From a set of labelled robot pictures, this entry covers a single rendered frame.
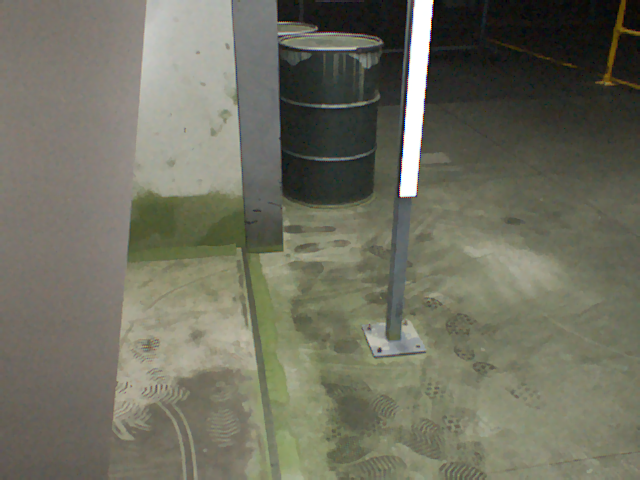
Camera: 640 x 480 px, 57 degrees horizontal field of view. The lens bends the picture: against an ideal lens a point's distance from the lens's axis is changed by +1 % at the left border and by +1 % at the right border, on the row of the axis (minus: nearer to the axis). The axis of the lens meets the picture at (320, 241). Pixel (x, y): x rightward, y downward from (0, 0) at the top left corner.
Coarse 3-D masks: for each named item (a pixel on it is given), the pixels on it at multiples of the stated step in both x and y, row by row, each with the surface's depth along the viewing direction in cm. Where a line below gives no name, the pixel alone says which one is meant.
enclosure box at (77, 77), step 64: (0, 0) 32; (64, 0) 33; (128, 0) 33; (0, 64) 33; (64, 64) 34; (128, 64) 35; (0, 128) 35; (64, 128) 36; (128, 128) 37; (0, 192) 36; (64, 192) 37; (128, 192) 38; (0, 256) 38; (64, 256) 39; (0, 320) 40; (64, 320) 41; (0, 384) 42; (64, 384) 43; (0, 448) 44; (64, 448) 46
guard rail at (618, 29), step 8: (624, 0) 602; (624, 8) 606; (616, 24) 614; (616, 32) 615; (624, 32) 604; (632, 32) 593; (616, 40) 619; (616, 48) 623; (608, 64) 631; (608, 72) 634
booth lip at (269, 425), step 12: (252, 288) 250; (252, 300) 241; (252, 312) 233; (252, 324) 226; (264, 372) 201; (264, 384) 195; (264, 396) 190; (264, 408) 185; (264, 420) 180; (276, 456) 168; (276, 468) 164
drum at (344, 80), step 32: (288, 64) 310; (320, 64) 300; (352, 64) 302; (288, 96) 318; (320, 96) 307; (352, 96) 310; (288, 128) 327; (320, 128) 315; (352, 128) 318; (288, 160) 336; (320, 160) 322; (352, 160) 326; (288, 192) 345; (320, 192) 332; (352, 192) 335
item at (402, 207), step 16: (400, 112) 186; (400, 128) 187; (400, 208) 197; (400, 224) 200; (400, 240) 202; (400, 256) 205; (400, 272) 208; (400, 288) 211; (400, 304) 215; (400, 320) 218; (400, 336) 221
